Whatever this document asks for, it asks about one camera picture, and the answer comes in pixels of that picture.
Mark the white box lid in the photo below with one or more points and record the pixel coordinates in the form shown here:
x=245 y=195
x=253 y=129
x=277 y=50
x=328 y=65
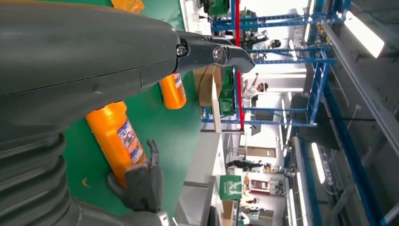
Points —
x=216 y=118

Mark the ceiling light panel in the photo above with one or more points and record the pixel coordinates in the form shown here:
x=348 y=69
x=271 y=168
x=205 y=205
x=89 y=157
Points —
x=364 y=34

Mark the red metal beam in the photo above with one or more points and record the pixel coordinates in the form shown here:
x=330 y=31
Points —
x=239 y=93

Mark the brown cardboard box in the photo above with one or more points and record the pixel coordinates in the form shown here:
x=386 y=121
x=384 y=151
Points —
x=204 y=87

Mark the green plastic crate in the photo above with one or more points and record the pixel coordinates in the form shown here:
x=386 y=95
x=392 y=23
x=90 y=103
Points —
x=227 y=103

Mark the person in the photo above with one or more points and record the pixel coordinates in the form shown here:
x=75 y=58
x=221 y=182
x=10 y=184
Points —
x=251 y=90

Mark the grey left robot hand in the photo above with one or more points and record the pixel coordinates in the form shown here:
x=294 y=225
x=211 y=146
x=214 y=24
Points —
x=78 y=56

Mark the white desk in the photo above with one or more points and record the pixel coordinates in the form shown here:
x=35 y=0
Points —
x=202 y=162
x=190 y=28

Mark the blue metal rack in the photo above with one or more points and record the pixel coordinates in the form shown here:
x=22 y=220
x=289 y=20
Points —
x=316 y=84

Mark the yellow taped cardboard sheet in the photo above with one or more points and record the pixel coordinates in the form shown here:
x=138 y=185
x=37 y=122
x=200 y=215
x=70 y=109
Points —
x=127 y=5

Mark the green table mat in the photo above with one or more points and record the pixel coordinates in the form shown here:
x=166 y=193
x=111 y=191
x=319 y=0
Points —
x=174 y=140

